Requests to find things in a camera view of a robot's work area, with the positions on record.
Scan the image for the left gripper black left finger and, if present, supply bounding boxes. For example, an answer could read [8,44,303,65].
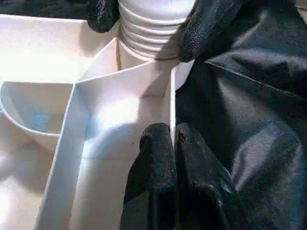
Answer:
[121,122,179,230]

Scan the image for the white plastic table leg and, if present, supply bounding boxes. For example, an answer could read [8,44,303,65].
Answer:
[117,0,200,60]

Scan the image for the white plastic table top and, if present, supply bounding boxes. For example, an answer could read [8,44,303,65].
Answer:
[0,13,195,230]

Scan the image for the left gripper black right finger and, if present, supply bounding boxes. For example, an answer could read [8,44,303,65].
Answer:
[174,122,245,230]

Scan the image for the black plastic mat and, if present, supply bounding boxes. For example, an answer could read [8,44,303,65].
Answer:
[175,0,307,230]

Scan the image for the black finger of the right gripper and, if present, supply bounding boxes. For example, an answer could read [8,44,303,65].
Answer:
[155,0,245,63]
[85,0,121,34]

